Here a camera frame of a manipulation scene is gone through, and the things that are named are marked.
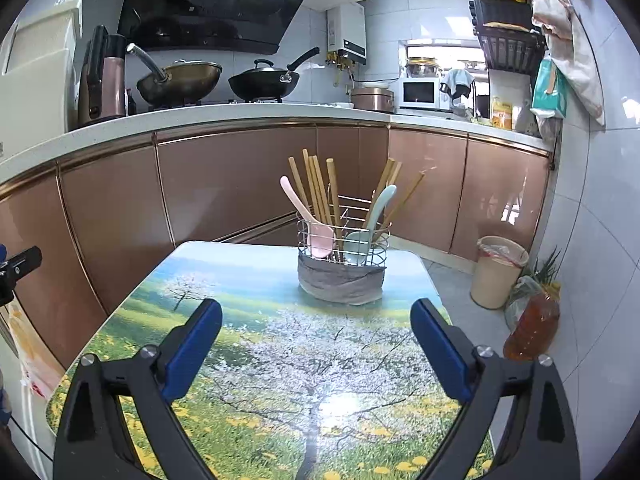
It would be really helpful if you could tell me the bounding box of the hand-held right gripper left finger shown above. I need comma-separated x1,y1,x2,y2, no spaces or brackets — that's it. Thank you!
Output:
52,297,223,480

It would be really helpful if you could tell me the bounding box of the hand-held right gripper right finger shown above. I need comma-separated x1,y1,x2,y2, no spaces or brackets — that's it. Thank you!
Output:
410,297,583,480

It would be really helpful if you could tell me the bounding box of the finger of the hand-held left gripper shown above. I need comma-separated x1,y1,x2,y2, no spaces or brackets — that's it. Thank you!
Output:
0,246,43,306

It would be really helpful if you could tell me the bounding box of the light blue ceramic spoon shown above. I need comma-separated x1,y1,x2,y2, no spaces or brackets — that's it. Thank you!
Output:
344,184,398,266

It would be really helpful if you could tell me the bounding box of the pink ceramic spoon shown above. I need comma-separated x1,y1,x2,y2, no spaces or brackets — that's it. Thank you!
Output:
279,175,337,258

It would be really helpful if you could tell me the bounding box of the metal wire utensil holder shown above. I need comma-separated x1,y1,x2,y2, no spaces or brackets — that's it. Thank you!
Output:
296,194,391,267

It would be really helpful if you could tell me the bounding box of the clear yellow plastic bag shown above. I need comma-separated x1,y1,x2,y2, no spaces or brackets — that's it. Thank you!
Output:
0,305,66,401

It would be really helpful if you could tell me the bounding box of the large orange oil bottle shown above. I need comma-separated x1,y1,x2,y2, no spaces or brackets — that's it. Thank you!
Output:
502,282,562,361

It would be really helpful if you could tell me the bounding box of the beige trash bin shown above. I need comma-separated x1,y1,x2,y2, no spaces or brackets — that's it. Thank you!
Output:
470,235,530,310

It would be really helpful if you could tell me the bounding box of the cream plastic storage bin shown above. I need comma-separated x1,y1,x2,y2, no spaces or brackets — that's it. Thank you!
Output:
0,0,83,161

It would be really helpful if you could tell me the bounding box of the bronze wok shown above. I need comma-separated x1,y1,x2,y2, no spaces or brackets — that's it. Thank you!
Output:
126,42,223,106

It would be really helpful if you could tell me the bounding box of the white speckled countertop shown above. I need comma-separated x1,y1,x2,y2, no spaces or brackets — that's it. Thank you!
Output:
0,100,561,176

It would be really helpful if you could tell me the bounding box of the yellow cooking oil bottle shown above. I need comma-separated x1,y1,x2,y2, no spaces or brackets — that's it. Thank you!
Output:
490,97,514,132

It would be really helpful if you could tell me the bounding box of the white microwave oven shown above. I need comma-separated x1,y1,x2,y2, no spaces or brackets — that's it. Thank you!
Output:
397,77,453,111

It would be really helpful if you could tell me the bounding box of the copper rice cooker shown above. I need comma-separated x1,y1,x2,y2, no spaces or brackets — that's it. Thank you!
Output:
350,86,396,113

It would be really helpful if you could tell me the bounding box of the white hanging towel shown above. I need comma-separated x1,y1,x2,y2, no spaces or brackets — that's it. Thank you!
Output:
440,67,476,98

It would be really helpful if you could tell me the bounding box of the black wok with lid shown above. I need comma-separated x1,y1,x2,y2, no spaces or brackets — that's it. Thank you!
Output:
228,47,321,102

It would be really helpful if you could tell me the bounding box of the teal hanging bag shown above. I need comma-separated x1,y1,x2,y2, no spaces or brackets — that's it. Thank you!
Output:
531,55,571,120

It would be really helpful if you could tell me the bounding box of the steamer pot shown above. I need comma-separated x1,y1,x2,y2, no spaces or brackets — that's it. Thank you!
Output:
405,57,441,79

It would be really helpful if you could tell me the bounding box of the black range hood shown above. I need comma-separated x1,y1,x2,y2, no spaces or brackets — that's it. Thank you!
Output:
117,0,328,56

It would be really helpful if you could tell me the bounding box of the white hanging plastic bag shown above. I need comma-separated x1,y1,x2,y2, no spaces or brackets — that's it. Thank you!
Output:
530,0,608,133

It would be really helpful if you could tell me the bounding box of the white water heater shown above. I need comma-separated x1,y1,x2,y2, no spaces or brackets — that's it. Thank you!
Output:
326,2,368,67

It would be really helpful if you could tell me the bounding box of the black wall rack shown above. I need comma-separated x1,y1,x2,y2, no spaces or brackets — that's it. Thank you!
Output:
462,0,548,71

